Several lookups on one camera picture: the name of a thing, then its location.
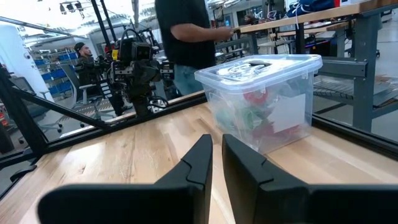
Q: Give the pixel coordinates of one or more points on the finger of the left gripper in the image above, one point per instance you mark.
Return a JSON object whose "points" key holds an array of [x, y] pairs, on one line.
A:
{"points": [[152, 76], [138, 77]]}

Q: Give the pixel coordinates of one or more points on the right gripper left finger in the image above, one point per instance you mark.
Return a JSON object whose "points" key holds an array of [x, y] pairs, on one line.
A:
{"points": [[140, 202]]}

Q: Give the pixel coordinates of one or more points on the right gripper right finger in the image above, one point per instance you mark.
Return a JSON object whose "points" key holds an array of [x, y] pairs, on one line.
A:
{"points": [[295, 205]]}

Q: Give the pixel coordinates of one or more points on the clear plastic storage bin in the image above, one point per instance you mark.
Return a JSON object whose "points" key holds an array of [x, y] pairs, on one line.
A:
{"points": [[217, 102]]}

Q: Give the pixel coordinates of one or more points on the pink bandage roll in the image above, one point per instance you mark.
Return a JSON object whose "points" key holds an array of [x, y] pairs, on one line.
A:
{"points": [[273, 132]]}

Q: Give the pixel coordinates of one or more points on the dark green bandage roll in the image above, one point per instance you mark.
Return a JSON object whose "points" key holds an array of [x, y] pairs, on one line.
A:
{"points": [[247, 118]]}

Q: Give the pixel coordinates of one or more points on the person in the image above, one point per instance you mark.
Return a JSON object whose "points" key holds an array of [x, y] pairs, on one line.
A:
{"points": [[189, 37], [85, 68]]}

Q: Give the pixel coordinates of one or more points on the blue storage bins shelf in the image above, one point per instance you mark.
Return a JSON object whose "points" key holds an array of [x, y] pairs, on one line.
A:
{"points": [[59, 74]]}

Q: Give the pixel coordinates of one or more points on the red parts bins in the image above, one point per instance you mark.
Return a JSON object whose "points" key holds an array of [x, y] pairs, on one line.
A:
{"points": [[3, 119]]}

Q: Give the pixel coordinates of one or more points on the wooden workbench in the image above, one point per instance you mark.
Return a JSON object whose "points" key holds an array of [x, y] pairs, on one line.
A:
{"points": [[357, 62]]}

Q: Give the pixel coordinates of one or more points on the blue cloth bundle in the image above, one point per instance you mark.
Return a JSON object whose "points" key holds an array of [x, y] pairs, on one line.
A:
{"points": [[311, 6]]}

